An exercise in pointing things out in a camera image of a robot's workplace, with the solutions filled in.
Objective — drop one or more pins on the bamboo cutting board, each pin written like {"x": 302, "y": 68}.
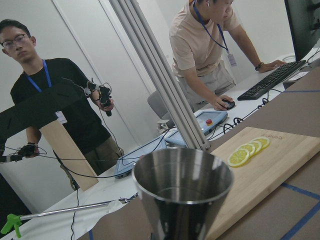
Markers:
{"x": 262, "y": 174}

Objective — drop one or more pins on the aluminium frame post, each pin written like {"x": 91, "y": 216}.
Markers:
{"x": 146, "y": 46}

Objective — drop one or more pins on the grey office chair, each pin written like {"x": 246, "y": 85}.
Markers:
{"x": 156, "y": 103}

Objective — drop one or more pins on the metal rod with green handle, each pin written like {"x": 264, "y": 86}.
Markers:
{"x": 15, "y": 221}

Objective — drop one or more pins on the person in black shirt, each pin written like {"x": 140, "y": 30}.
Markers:
{"x": 55, "y": 88}

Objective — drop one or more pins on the black computer monitor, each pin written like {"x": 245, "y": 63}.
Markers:
{"x": 304, "y": 23}

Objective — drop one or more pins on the steel cocktail jigger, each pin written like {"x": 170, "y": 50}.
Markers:
{"x": 182, "y": 191}

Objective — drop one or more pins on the right blue teach pendant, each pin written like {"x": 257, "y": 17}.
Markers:
{"x": 207, "y": 121}

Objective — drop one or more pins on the black hand controller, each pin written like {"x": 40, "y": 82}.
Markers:
{"x": 104, "y": 96}

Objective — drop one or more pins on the black keyboard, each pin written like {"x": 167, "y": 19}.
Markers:
{"x": 271, "y": 80}

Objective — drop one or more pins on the left blue teach pendant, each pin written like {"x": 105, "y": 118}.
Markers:
{"x": 126, "y": 162}

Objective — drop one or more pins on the black computer mouse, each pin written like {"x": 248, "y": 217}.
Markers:
{"x": 229, "y": 104}

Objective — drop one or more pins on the back lemon slice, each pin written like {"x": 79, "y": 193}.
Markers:
{"x": 265, "y": 141}

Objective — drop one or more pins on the blue teach pendant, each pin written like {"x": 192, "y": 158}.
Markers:
{"x": 126, "y": 162}
{"x": 207, "y": 121}

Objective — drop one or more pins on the person in beige shirt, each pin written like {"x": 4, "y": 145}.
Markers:
{"x": 197, "y": 42}

